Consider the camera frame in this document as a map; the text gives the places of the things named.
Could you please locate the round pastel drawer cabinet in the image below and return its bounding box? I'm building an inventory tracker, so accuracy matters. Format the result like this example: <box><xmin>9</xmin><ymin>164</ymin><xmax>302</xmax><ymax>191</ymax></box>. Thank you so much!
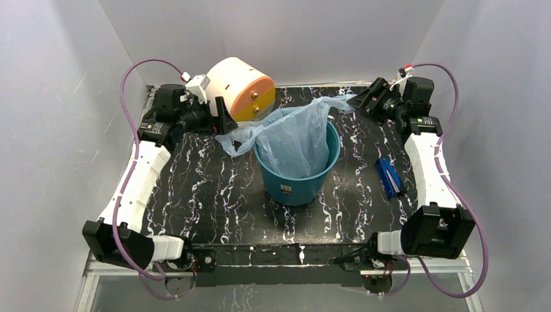
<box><xmin>201</xmin><ymin>57</ymin><xmax>276</xmax><ymax>122</ymax></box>

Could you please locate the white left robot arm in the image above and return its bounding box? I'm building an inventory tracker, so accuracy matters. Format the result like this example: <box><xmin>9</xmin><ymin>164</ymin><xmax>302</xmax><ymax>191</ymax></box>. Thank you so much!
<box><xmin>82</xmin><ymin>84</ymin><xmax>237</xmax><ymax>270</ymax></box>

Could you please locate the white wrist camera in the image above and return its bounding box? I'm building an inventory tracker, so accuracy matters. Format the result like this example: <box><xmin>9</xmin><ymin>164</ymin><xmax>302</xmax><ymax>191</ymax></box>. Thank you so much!
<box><xmin>390</xmin><ymin>64</ymin><xmax>414</xmax><ymax>89</ymax></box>
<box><xmin>181</xmin><ymin>71</ymin><xmax>210</xmax><ymax>103</ymax></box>

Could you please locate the teal plastic trash bin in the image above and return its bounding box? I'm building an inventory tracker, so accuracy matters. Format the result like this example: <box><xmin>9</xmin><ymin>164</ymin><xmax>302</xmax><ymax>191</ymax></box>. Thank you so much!
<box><xmin>253</xmin><ymin>122</ymin><xmax>341</xmax><ymax>206</ymax></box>

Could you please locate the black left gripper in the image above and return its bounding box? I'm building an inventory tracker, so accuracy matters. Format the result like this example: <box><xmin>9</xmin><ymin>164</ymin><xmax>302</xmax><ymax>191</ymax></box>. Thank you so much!
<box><xmin>177</xmin><ymin>97</ymin><xmax>237</xmax><ymax>136</ymax></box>

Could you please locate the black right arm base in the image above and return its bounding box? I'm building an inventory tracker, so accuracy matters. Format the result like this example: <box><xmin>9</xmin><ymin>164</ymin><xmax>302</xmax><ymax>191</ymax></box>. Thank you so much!
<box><xmin>327</xmin><ymin>244</ymin><xmax>411</xmax><ymax>297</ymax></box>

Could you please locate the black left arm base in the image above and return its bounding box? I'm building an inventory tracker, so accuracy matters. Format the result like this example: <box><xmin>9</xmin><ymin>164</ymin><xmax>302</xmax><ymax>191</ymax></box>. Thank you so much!
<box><xmin>152</xmin><ymin>245</ymin><xmax>217</xmax><ymax>296</ymax></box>

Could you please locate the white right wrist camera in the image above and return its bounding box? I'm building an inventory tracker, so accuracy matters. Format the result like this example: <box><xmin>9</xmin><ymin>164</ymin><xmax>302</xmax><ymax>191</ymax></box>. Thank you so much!
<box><xmin>390</xmin><ymin>64</ymin><xmax>414</xmax><ymax>89</ymax></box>

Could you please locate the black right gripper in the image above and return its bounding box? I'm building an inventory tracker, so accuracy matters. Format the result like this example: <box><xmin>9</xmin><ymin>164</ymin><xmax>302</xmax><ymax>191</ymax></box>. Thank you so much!
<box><xmin>345</xmin><ymin>77</ymin><xmax>407</xmax><ymax>127</ymax></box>

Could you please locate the aluminium frame rail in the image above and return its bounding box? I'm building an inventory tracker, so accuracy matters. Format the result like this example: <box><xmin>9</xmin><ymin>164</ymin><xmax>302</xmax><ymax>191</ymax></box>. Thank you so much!
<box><xmin>76</xmin><ymin>243</ymin><xmax>482</xmax><ymax>311</ymax></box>

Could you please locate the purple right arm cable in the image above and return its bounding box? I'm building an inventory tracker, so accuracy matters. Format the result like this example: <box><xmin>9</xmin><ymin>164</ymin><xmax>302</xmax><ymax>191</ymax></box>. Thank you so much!
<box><xmin>398</xmin><ymin>63</ymin><xmax>490</xmax><ymax>299</ymax></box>

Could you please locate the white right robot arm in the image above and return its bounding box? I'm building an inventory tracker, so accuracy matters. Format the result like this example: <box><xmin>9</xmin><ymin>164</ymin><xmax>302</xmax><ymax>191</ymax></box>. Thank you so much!
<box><xmin>347</xmin><ymin>77</ymin><xmax>475</xmax><ymax>269</ymax></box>

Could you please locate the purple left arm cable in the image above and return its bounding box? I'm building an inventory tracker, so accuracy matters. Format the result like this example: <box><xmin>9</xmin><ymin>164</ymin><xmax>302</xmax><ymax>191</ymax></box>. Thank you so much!
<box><xmin>112</xmin><ymin>58</ymin><xmax>197</xmax><ymax>300</ymax></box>

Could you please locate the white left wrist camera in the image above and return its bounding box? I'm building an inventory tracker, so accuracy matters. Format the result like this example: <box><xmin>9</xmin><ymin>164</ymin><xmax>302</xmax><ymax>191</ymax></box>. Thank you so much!
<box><xmin>181</xmin><ymin>71</ymin><xmax>210</xmax><ymax>103</ymax></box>

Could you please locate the blue stapler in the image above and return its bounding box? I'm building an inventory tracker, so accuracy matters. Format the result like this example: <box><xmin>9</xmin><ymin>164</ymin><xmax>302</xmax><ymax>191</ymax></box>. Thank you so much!
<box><xmin>375</xmin><ymin>158</ymin><xmax>406</xmax><ymax>199</ymax></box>

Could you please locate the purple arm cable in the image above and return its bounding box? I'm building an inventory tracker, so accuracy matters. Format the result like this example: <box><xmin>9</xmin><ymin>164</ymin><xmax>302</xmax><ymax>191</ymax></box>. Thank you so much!
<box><xmin>112</xmin><ymin>58</ymin><xmax>197</xmax><ymax>300</ymax></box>
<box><xmin>398</xmin><ymin>63</ymin><xmax>490</xmax><ymax>299</ymax></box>

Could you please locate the translucent blue plastic bag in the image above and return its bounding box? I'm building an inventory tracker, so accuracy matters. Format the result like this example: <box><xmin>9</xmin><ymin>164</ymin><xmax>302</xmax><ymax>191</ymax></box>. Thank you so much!
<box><xmin>216</xmin><ymin>95</ymin><xmax>354</xmax><ymax>179</ymax></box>

